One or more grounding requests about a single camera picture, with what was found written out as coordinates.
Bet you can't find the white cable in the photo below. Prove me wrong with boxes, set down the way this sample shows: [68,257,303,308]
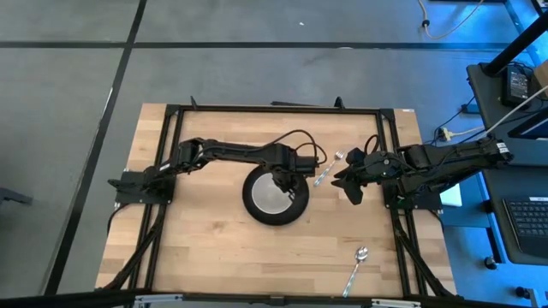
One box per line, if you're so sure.
[485,84,548,134]

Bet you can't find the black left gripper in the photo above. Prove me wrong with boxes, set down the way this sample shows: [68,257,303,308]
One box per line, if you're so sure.
[268,166,301,203]

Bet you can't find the dark desk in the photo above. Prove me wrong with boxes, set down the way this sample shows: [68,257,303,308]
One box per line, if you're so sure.
[465,62,548,266]

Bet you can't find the black pole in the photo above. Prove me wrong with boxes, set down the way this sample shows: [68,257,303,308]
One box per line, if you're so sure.
[482,11,548,77]

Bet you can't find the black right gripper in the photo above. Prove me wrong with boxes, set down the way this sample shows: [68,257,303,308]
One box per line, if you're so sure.
[331,147,397,206]

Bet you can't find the black power adapter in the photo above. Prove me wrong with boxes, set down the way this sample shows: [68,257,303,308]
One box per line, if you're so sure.
[501,66,533,109]

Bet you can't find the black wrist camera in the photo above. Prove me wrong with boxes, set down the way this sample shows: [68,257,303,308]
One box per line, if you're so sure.
[401,145,432,170]
[298,155,320,176]

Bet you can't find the black aluminium table frame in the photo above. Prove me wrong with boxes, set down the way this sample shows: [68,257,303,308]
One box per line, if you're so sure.
[0,96,548,308]

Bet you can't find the dark round plate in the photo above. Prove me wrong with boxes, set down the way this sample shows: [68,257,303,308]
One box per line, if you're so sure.
[241,165,311,227]

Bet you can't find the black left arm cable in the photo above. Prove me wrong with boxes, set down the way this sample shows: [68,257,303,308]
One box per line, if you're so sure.
[267,128,329,169]

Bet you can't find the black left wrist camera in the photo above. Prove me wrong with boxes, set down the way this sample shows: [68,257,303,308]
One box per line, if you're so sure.
[298,155,320,176]

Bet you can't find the cardboard box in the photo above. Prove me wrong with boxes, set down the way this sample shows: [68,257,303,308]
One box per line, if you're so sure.
[533,59,548,89]

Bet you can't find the black keyboard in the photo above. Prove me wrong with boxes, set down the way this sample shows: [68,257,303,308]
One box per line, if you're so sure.
[501,195,548,260]

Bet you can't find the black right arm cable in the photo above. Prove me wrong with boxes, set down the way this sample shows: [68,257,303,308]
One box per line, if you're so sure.
[362,133,382,156]

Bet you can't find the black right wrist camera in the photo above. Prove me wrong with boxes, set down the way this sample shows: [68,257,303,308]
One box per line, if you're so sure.
[401,145,432,170]

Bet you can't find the spoon with green white handle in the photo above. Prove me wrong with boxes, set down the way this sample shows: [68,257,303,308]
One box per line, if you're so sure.
[341,246,370,299]

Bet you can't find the fork with green white handle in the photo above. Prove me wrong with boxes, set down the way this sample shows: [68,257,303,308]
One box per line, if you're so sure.
[313,149,346,188]

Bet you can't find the yellow cable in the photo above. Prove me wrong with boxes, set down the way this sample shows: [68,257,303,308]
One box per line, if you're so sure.
[417,0,485,42]

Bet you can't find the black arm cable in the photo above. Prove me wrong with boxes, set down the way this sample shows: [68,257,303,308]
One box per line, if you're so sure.
[362,133,382,156]
[267,128,329,169]

